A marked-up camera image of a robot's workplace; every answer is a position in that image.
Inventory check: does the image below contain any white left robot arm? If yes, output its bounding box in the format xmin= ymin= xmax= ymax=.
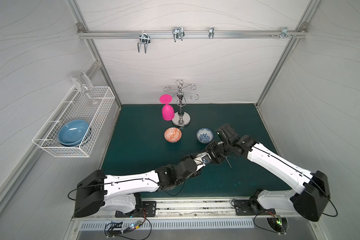
xmin=74 ymin=152 xmax=212 ymax=218

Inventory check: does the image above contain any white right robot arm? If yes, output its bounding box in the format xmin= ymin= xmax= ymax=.
xmin=206 ymin=135 xmax=330 ymax=222

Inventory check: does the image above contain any blue white patterned bowl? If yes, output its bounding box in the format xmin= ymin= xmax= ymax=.
xmin=197 ymin=128 xmax=214 ymax=144

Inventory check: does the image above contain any orange patterned bowl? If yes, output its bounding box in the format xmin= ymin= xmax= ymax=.
xmin=164 ymin=128 xmax=182 ymax=143

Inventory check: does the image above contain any chrome glass holder stand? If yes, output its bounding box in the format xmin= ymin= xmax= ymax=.
xmin=163 ymin=80 xmax=200 ymax=128

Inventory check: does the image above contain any pink plastic goblet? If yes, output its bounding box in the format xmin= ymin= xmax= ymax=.
xmin=160 ymin=94 xmax=175 ymax=121

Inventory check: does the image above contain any right base wiring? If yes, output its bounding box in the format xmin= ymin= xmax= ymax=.
xmin=252 ymin=209 xmax=289 ymax=235

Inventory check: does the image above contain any base wiring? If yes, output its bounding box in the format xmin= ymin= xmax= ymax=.
xmin=252 ymin=209 xmax=289 ymax=235
xmin=104 ymin=209 xmax=153 ymax=240

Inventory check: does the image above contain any left base wiring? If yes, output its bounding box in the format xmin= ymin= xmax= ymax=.
xmin=104 ymin=209 xmax=153 ymax=240

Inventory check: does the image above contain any small metal hook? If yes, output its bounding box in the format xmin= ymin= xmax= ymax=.
xmin=209 ymin=27 xmax=215 ymax=40

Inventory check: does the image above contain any blue ceramic bowl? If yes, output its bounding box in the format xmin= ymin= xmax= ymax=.
xmin=57 ymin=120 xmax=90 ymax=147

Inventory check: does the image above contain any metal loop hook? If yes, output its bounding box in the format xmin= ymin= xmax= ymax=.
xmin=172 ymin=27 xmax=185 ymax=42

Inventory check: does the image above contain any metal double hook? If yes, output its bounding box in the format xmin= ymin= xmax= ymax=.
xmin=137 ymin=34 xmax=151 ymax=54

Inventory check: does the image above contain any metal corner hook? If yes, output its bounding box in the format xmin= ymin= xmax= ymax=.
xmin=270 ymin=27 xmax=297 ymax=40

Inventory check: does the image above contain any clear wine glass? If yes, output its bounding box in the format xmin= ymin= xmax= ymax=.
xmin=71 ymin=71 xmax=98 ymax=105

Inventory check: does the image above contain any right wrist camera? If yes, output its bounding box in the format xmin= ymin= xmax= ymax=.
xmin=217 ymin=124 xmax=240 ymax=144

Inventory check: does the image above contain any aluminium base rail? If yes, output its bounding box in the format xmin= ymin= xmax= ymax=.
xmin=73 ymin=197 xmax=302 ymax=221

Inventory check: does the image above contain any white wire basket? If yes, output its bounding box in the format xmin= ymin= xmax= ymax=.
xmin=33 ymin=87 xmax=115 ymax=158

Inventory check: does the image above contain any aluminium top rail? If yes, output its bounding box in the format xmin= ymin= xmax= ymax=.
xmin=78 ymin=29 xmax=309 ymax=40

